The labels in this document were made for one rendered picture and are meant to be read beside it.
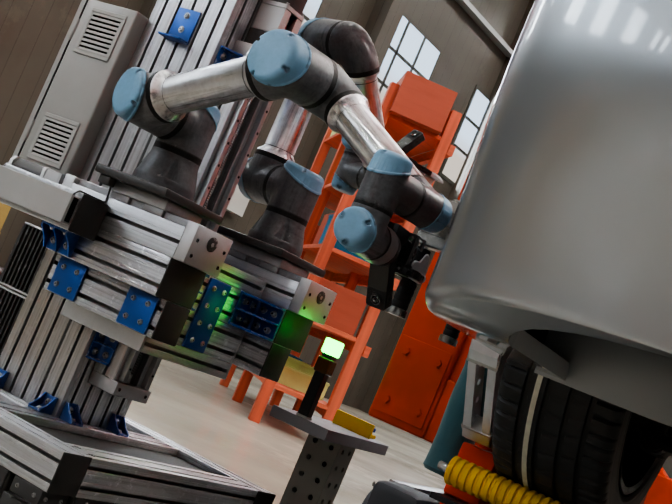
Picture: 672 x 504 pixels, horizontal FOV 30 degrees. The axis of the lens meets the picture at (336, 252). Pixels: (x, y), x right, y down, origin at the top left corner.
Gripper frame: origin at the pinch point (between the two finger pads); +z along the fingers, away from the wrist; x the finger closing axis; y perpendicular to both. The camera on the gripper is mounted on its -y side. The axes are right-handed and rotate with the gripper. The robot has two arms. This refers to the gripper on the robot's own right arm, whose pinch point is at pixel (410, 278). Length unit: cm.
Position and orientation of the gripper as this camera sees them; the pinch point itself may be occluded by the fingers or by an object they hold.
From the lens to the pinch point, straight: 253.4
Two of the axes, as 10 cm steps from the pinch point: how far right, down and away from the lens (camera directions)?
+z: 3.8, 2.3, 9.0
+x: -8.4, -3.2, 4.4
